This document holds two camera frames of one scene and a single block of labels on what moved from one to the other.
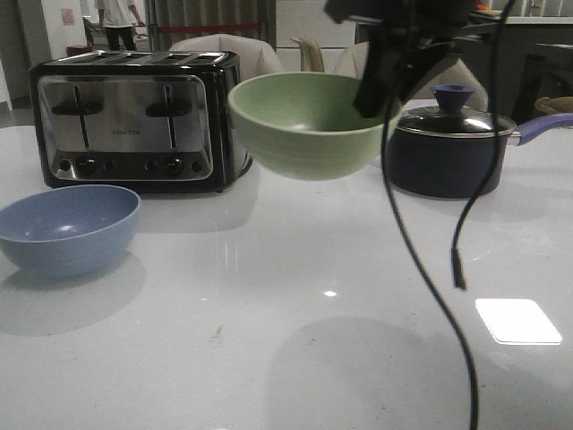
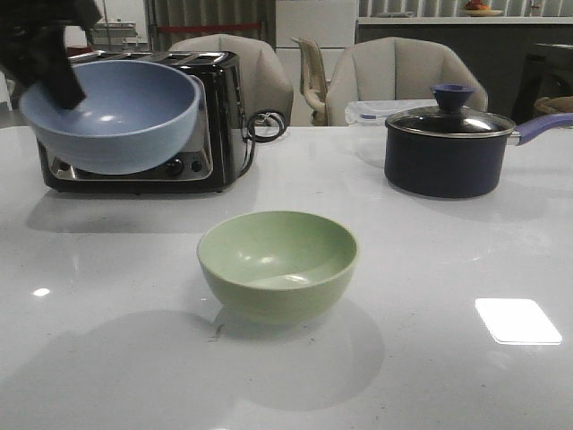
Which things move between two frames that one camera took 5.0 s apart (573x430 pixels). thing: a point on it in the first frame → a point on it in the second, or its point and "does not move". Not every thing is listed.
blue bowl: [70, 230] → [137, 116]
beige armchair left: [255, 56] does not move
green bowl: [305, 125] → [277, 267]
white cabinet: [310, 18] does not move
